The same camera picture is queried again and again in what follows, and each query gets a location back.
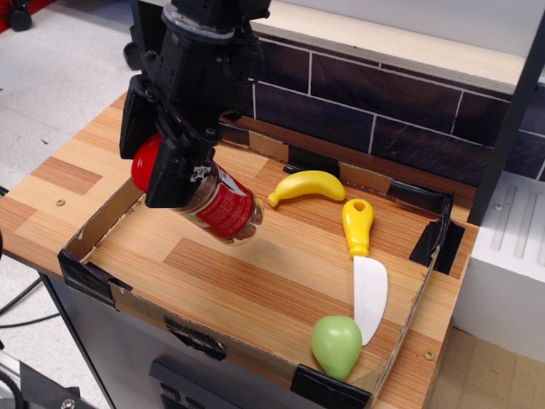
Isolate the yellow toy banana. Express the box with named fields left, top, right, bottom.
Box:
left=267, top=170, right=347, bottom=207

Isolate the green toy pear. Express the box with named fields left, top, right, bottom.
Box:
left=310, top=315, right=362, bottom=381

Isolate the white ribbed appliance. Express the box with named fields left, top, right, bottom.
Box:
left=453, top=172, right=544, bottom=361

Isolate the red-lidded spice bottle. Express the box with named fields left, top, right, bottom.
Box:
left=131, top=133, right=263, bottom=245

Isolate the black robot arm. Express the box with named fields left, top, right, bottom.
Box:
left=119, top=1, right=270, bottom=208

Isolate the dark brick backsplash panel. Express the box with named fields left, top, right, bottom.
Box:
left=131, top=0, right=545, bottom=184

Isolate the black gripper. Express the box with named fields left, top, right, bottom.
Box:
left=119, top=27, right=260, bottom=209

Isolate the black floor cable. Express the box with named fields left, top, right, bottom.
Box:
left=0, top=272, right=60, bottom=330

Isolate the black office chair wheel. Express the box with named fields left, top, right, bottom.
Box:
left=123, top=25, right=142, bottom=71

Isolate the black bracket with bolt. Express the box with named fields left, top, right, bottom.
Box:
left=1, top=361, right=94, bottom=409

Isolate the black control panel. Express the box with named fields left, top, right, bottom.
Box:
left=149, top=361, right=213, bottom=408

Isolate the yellow-handled white toy knife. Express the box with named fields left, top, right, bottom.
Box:
left=341, top=199, right=388, bottom=346

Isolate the cardboard fence with black tape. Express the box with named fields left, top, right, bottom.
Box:
left=59, top=118, right=463, bottom=408

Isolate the black shelf post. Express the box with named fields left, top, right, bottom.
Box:
left=467, top=14, right=544, bottom=227

